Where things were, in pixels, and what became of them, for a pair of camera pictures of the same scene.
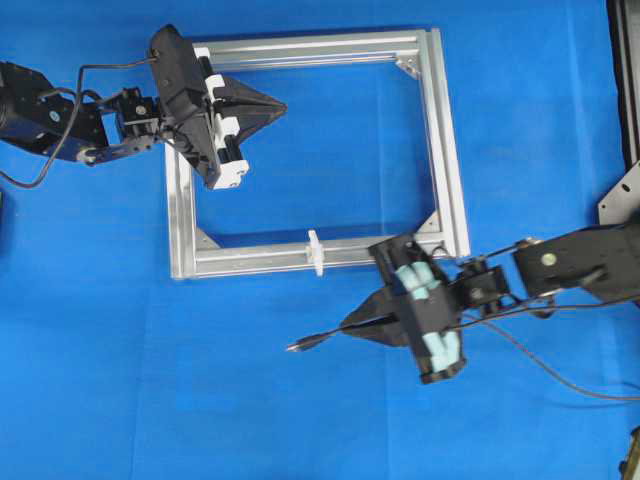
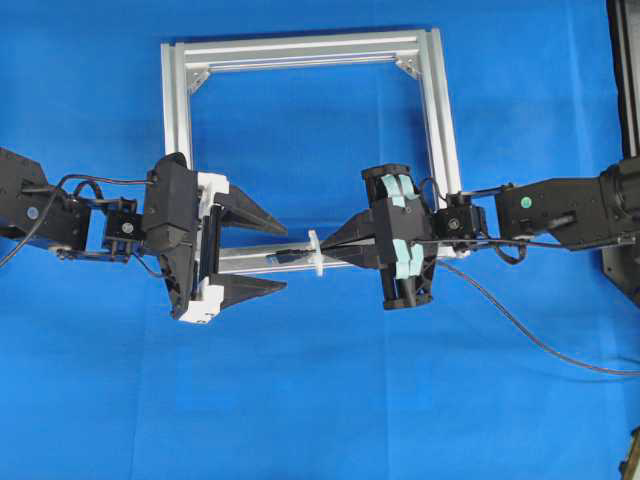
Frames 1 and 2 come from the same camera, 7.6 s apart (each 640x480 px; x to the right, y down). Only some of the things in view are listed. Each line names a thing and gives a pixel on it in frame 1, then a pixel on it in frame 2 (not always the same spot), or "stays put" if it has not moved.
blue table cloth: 110,370 stays put
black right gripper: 417,285 → 405,232
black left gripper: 182,92 → 175,198
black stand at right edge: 622,204 stays put
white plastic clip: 313,253 stays put
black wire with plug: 484,327 → 285,253
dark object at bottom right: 628,466 stays put
